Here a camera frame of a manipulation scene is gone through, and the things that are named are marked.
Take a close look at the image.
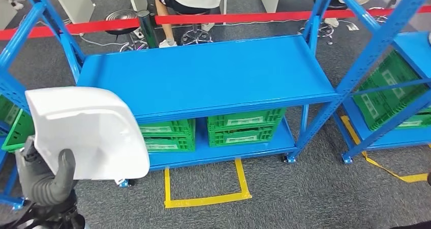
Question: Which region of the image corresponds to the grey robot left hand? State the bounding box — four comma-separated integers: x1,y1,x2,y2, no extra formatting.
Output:
15,136,77,193

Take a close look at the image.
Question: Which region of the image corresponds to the white plastic shell part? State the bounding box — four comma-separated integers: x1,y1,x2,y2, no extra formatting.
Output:
25,86,150,185

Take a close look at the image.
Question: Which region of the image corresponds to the red barrier belt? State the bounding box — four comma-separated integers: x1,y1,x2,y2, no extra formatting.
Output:
0,18,140,42
155,5,431,25

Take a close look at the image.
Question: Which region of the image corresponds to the yellow floor tape line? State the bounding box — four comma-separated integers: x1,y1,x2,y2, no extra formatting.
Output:
340,115,430,184

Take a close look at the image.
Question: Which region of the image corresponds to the dark glossy barrier post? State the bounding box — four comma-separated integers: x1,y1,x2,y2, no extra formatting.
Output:
137,9,160,49

